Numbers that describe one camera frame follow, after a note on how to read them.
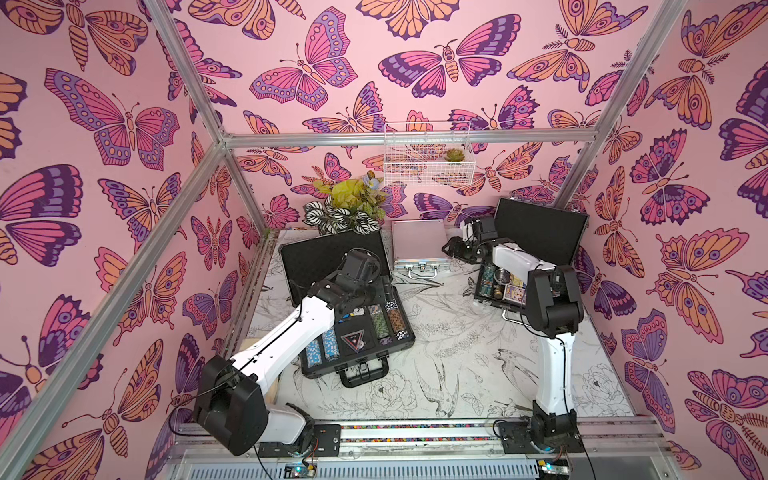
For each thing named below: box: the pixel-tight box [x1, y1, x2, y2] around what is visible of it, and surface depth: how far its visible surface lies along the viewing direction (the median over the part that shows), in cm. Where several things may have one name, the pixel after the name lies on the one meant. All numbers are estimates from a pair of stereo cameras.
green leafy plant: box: [313, 179, 388, 220], surface depth 103 cm
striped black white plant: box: [303, 196, 381, 235], surface depth 94 cm
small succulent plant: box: [444, 148, 465, 162], surface depth 95 cm
